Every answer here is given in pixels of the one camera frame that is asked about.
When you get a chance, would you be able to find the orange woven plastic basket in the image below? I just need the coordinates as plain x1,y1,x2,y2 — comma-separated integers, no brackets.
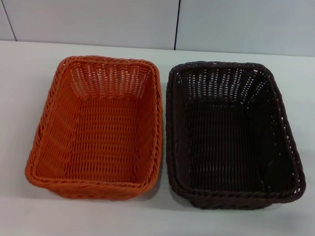
24,53,168,205

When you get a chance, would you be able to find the dark brown woven plastic basket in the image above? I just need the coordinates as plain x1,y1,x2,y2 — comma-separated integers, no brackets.
160,58,313,215

